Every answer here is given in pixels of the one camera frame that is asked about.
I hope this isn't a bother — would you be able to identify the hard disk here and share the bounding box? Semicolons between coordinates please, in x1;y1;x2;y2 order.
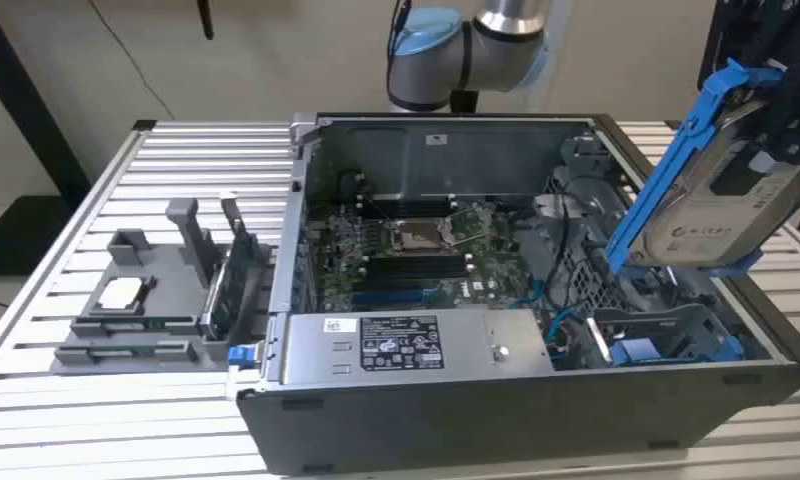
603;56;800;279

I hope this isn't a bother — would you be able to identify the metal socket cover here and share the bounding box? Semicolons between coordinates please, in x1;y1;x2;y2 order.
443;208;496;245

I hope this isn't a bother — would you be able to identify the black antenna rod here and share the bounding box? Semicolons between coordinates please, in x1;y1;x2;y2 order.
195;0;216;41

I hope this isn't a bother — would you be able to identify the blue plastic disk carrier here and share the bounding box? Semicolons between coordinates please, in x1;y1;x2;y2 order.
610;333;753;366

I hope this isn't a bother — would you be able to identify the green motherboard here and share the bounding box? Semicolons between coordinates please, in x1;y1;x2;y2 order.
306;197;542;314

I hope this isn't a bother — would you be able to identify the black open PC case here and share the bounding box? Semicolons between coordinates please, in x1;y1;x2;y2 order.
224;111;800;477

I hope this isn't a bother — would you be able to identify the green graphics card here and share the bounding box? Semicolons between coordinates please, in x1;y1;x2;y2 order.
198;192;263;342

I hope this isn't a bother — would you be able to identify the thin black wall cable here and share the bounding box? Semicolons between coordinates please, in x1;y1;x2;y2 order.
84;0;174;122

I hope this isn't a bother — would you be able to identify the blue data wire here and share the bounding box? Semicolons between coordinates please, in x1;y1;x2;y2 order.
516;279;584;353

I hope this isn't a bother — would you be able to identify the silver CPU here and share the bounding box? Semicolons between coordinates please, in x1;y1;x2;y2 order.
99;278;152;308

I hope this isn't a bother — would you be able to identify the black RAM slot bank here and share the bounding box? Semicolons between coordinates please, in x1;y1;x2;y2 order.
363;253;470;282
358;195;458;219

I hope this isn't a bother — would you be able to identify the CPU socket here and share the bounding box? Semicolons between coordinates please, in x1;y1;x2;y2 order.
387;218;443;252

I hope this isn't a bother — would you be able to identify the blue expansion slot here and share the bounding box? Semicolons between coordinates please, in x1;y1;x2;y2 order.
350;286;438;310

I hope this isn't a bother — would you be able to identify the grey perforated drive cage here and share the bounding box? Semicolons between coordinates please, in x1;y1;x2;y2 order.
511;164;649;321

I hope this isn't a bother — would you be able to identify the thin wire locking lever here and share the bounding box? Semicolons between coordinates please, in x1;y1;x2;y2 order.
362;196;398;225

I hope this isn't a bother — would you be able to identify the silver power supply unit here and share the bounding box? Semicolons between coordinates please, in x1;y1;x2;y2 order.
280;307;556;387

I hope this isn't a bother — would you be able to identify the grey parts rack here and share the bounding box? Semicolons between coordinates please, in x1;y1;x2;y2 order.
52;197;283;377

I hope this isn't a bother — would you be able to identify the black stand with base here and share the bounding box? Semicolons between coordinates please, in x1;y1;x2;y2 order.
0;0;96;277

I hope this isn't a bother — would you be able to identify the green RAM stick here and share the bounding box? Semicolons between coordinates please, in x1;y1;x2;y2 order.
87;341;190;357

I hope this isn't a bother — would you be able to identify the black disk wire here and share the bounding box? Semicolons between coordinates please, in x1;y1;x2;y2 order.
543;173;619;312

